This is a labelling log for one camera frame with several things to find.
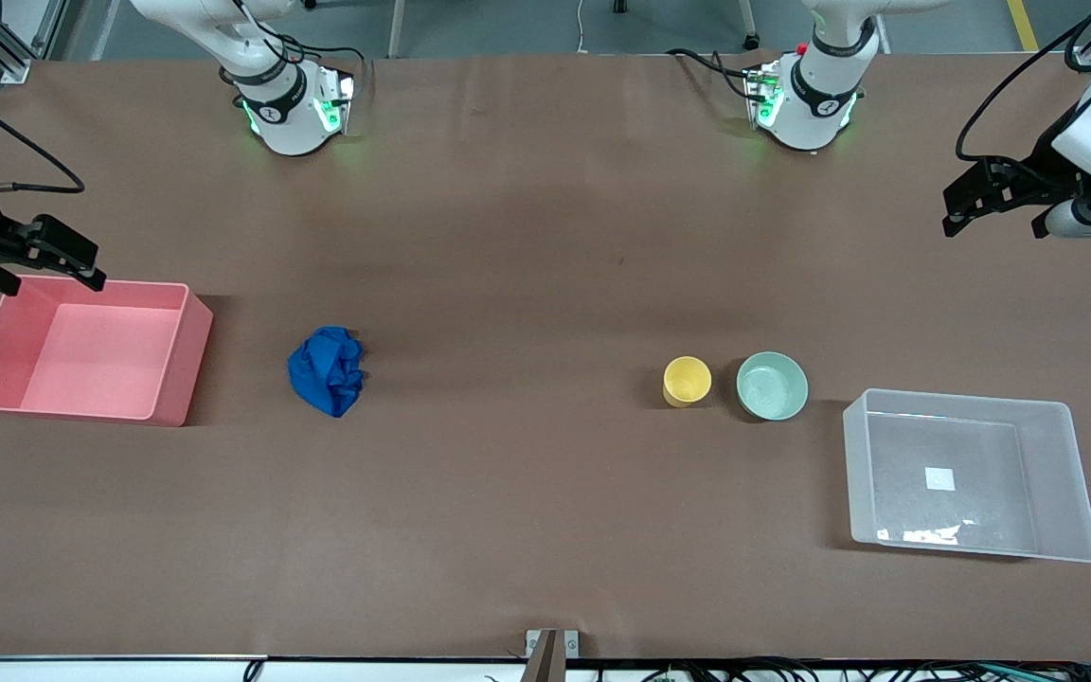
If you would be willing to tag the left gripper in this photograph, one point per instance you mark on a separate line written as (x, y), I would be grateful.
(1046, 167)

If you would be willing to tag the blue cloth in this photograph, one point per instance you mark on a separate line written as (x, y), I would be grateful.
(328, 369)

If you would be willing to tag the light green bowl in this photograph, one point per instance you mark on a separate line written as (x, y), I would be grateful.
(772, 386)

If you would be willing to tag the yellow cup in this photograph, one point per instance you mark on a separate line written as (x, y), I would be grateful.
(687, 381)

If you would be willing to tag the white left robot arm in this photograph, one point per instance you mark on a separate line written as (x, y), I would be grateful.
(811, 114)

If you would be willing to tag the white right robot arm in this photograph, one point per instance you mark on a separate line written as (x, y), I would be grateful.
(285, 123)

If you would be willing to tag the pink plastic bin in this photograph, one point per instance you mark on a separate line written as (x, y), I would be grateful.
(100, 360)

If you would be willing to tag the clear plastic bin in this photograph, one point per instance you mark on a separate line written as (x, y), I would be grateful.
(943, 445)

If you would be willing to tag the grey leg with caster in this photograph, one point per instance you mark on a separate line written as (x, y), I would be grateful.
(750, 24)

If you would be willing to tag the white label sticker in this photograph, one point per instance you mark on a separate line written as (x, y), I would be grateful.
(939, 478)

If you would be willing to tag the grey stand leg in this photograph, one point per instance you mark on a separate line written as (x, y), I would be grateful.
(398, 28)

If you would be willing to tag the aluminium frame profile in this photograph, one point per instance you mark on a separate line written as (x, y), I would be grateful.
(15, 62)

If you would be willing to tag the metal table edge bracket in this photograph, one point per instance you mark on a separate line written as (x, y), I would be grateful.
(550, 654)

